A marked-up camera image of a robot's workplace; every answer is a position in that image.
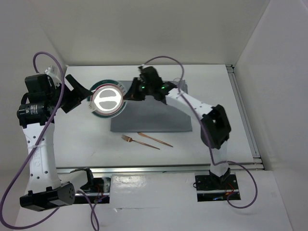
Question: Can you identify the aluminium front rail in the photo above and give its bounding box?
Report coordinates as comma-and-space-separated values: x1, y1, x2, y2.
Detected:
57, 161, 264, 176

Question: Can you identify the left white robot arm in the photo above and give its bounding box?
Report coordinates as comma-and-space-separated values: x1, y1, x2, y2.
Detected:
17, 73, 95, 212

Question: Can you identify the clear glass cup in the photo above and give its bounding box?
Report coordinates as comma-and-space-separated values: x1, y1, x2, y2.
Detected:
173, 77, 188, 93

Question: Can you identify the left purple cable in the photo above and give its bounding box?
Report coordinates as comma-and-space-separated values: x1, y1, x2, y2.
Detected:
0, 51, 100, 231

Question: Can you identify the purple cable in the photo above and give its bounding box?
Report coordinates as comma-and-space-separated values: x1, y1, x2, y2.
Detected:
0, 51, 100, 231
141, 56, 259, 208

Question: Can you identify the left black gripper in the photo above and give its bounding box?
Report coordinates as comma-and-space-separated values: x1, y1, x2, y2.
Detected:
47, 74, 92, 114

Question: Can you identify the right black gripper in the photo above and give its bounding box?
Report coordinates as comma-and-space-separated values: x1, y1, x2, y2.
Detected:
123, 78, 153, 102

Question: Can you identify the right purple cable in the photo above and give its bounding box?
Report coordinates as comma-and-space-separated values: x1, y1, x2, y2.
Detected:
141, 56, 259, 208

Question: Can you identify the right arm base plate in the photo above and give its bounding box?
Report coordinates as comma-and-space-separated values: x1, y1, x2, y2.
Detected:
192, 174, 241, 202

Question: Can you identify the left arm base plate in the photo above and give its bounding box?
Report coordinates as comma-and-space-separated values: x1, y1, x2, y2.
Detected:
79, 177, 111, 204

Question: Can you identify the white plate green red rim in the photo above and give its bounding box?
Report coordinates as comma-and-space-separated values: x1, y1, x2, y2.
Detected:
87, 79, 127, 118

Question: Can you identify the copper fork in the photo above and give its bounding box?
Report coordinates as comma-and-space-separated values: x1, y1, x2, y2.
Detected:
121, 135, 160, 150

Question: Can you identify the copper knife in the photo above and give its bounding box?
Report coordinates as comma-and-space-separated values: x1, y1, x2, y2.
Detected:
137, 132, 173, 147

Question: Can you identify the grey cloth placemat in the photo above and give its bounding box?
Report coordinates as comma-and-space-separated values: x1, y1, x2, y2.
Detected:
110, 80, 193, 133

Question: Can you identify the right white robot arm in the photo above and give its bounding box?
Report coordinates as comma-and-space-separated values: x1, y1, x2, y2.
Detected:
123, 66, 231, 189

